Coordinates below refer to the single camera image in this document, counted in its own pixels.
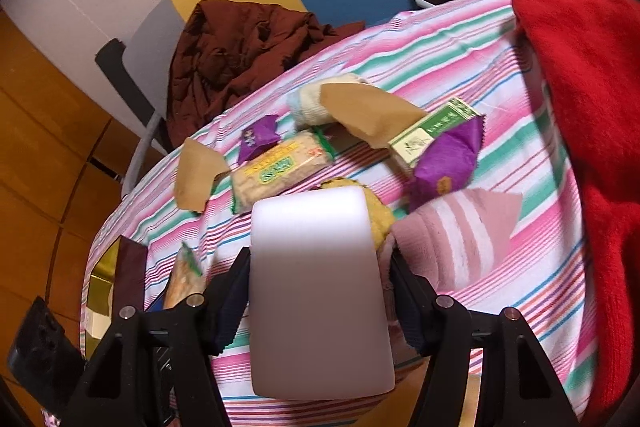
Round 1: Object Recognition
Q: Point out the white foam block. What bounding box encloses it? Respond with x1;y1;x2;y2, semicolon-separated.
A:
250;186;396;400

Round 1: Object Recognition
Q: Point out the large tan sponge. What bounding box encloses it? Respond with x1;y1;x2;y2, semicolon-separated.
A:
320;83;428;150

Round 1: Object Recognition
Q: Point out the small cracker packet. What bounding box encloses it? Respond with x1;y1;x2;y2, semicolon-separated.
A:
162;241;207;310

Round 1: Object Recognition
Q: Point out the gold box with maroon lid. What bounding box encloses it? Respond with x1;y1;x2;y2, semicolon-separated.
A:
79;234;173;358

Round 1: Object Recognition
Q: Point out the green and white box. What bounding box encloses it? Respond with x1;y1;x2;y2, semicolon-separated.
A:
389;98;483;178

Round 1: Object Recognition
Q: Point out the brown jacket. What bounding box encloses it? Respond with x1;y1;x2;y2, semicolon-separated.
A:
166;0;366;152

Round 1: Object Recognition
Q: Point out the yellow sponge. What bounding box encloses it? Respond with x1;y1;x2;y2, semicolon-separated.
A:
320;177;396;253

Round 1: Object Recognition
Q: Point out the pink striped towel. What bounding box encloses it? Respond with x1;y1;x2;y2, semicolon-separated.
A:
377;188;523;308

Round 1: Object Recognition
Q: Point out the small purple snack packet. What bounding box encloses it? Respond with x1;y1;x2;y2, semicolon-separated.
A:
236;114;281;165

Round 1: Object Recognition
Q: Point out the large purple snack packet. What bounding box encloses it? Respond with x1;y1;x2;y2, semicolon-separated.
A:
404;114;485;210

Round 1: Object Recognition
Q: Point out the red fleece cloth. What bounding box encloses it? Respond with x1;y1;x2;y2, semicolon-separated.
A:
512;0;640;425

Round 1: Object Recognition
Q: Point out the cream sock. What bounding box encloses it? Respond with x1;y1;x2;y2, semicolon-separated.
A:
287;74;373;128

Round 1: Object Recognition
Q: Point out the tan sponge with green scrubber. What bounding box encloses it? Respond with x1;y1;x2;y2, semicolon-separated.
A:
172;138;232;214

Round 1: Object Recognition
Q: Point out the long cracker packet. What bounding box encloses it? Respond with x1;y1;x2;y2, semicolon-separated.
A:
230;129;335;215

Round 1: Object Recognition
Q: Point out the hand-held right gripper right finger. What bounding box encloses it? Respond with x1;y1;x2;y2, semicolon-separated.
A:
387;247;571;427

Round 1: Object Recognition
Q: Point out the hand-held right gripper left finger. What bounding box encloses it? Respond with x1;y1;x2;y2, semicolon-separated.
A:
62;247;251;427

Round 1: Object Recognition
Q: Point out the pink striped tablecloth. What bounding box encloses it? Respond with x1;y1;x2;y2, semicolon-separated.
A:
82;0;601;427

